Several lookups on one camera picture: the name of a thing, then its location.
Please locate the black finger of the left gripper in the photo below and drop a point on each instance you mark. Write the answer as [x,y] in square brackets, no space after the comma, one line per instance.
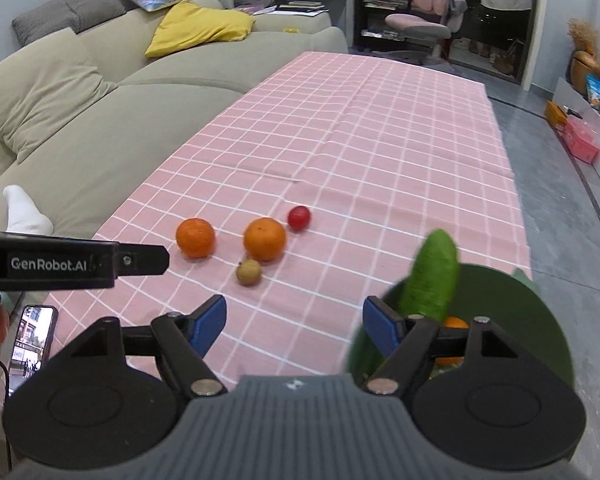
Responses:
[141,260]

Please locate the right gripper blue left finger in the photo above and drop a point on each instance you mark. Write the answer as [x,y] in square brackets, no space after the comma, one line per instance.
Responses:
[183,342]

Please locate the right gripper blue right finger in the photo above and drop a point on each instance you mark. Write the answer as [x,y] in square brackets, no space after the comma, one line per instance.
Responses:
[405,344]

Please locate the green cucumber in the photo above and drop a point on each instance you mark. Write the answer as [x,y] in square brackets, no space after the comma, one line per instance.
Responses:
[431,285]

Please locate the large orange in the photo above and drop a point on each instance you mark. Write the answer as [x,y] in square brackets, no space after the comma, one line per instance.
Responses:
[264,239]

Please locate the white sock foot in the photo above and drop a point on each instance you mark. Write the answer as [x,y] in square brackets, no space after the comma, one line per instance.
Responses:
[23,217]

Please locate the smartphone with lit screen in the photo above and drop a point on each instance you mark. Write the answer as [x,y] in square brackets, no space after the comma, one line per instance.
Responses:
[31,350]

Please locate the brown longan upper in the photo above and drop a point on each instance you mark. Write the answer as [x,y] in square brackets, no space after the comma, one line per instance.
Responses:
[248,272]

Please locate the beige sofa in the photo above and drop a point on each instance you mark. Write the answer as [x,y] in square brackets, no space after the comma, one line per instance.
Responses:
[84,172]

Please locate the green perforated colander bowl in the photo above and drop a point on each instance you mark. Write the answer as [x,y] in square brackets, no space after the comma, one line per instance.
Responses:
[509,300]

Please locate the red cherry tomato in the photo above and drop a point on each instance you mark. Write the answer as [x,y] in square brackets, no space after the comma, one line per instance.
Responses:
[299,218]

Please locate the beige sofa pillow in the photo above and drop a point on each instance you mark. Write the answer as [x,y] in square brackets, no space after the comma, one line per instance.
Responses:
[43,87]

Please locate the pink checked tablecloth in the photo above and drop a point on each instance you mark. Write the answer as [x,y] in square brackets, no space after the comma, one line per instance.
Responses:
[380,152]

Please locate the yellow cushion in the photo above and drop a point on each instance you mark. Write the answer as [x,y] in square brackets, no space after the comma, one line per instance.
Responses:
[187,25]

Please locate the grey cushion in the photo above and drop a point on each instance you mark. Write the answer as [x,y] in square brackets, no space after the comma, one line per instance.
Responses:
[78,15]

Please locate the pink box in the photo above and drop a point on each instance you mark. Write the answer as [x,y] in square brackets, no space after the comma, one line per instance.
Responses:
[581,139]

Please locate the orange box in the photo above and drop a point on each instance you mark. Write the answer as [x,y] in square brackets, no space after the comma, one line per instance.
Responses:
[555,116]

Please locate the blue snack bag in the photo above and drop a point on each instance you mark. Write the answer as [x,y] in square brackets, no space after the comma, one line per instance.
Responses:
[592,88]

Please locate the golden vase with dried flowers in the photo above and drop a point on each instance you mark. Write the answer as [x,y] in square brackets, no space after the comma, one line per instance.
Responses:
[583,61]

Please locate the pink office chair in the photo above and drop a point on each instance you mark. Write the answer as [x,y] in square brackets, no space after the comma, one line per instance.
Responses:
[429,25]

